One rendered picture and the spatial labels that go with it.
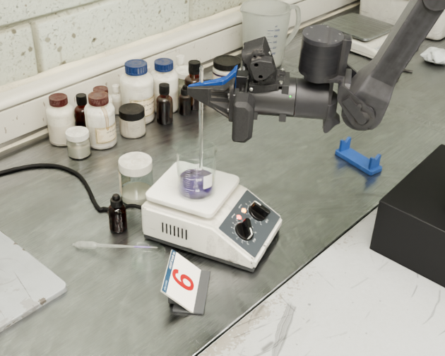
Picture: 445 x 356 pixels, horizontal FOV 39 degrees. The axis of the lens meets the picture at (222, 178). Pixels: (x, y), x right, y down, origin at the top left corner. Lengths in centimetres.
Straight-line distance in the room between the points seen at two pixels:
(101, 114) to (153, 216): 32
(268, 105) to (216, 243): 23
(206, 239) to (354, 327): 26
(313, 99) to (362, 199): 34
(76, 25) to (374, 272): 79
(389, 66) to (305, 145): 48
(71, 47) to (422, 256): 83
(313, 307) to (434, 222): 22
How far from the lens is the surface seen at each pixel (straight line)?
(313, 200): 115
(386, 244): 104
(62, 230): 108
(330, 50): 85
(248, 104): 82
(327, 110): 90
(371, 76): 88
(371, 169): 125
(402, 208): 100
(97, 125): 126
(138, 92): 133
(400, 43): 86
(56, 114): 128
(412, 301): 99
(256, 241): 99
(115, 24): 145
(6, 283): 99
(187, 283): 94
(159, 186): 101
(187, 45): 157
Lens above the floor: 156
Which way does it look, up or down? 34 degrees down
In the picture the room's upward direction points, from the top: 2 degrees clockwise
